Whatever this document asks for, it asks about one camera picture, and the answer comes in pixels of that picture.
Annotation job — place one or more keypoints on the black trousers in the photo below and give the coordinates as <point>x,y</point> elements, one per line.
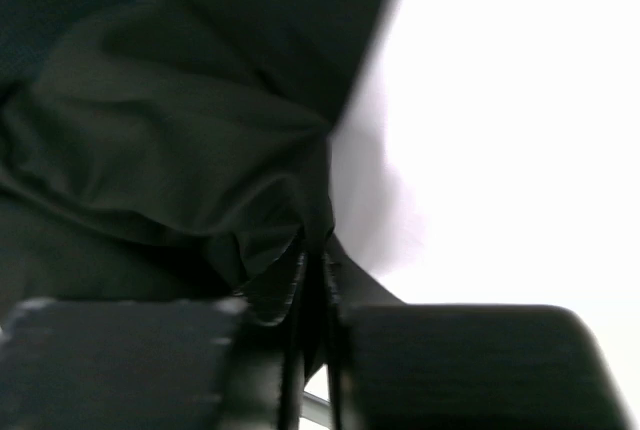
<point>168,149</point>

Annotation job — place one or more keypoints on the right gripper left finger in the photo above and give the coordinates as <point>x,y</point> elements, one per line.
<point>231,363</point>

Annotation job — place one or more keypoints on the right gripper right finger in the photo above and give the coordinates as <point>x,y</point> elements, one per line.
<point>394,365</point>

